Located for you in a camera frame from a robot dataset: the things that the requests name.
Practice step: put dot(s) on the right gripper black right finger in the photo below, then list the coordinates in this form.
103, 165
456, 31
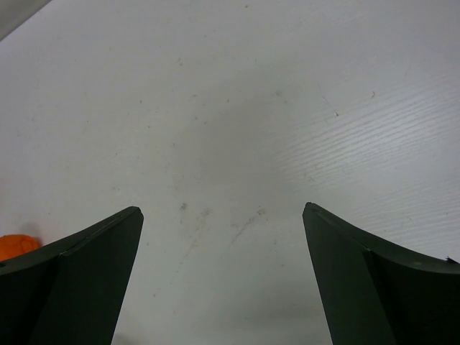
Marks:
376, 292

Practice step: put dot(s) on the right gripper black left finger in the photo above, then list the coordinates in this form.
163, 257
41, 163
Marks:
71, 291

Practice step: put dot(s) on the orange fake fruit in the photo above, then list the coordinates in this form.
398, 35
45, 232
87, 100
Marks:
16, 244

